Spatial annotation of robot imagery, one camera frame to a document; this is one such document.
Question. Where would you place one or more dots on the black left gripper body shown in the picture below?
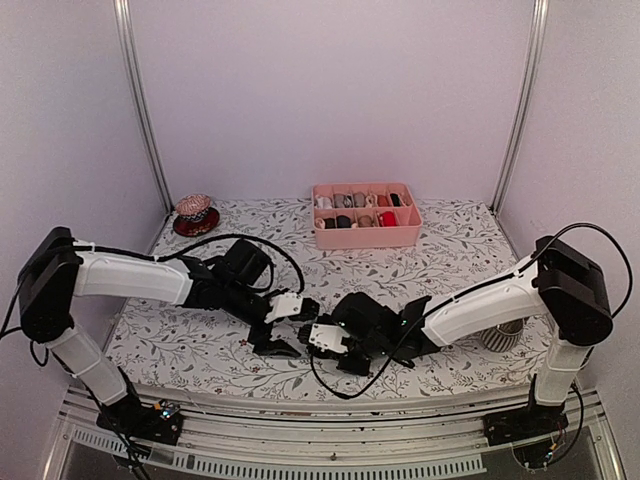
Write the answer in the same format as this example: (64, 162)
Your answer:
(239, 299)

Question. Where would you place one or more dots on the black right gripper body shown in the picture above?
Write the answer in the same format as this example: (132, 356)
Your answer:
(372, 346)

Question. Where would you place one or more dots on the pink divided storage box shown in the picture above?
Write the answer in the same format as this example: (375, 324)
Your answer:
(362, 216)

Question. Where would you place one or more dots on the black underwear beige waistband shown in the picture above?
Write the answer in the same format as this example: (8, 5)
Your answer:
(396, 200)

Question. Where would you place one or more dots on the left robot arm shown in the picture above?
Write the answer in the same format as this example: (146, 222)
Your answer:
(63, 268)

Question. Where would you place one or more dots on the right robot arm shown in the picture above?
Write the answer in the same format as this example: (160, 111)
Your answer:
(555, 280)

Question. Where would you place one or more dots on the red patterned pincushion on saucer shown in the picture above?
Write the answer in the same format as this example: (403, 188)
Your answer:
(195, 216)

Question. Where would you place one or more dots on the floral patterned table mat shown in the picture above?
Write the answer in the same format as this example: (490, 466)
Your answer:
(459, 244)

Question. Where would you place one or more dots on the striped round cup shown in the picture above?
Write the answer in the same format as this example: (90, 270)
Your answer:
(504, 337)

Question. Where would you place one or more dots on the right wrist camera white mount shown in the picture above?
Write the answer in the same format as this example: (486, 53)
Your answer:
(323, 340)

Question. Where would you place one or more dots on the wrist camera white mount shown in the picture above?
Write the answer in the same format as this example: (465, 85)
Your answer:
(323, 340)
(291, 306)

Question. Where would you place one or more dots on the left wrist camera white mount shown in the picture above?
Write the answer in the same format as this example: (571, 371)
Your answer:
(291, 306)

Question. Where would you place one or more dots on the aluminium front rail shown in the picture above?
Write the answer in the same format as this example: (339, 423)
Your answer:
(226, 437)

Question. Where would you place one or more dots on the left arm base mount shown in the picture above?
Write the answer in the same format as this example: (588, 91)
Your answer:
(129, 417)

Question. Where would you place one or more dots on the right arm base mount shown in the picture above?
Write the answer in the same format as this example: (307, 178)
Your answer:
(531, 420)

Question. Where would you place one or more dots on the left aluminium frame post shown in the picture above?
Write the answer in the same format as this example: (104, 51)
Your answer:
(124, 26)

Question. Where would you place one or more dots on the aluminium frame post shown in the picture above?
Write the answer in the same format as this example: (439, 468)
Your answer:
(124, 26)
(531, 66)

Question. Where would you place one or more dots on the right aluminium frame post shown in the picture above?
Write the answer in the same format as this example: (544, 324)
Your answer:
(531, 66)

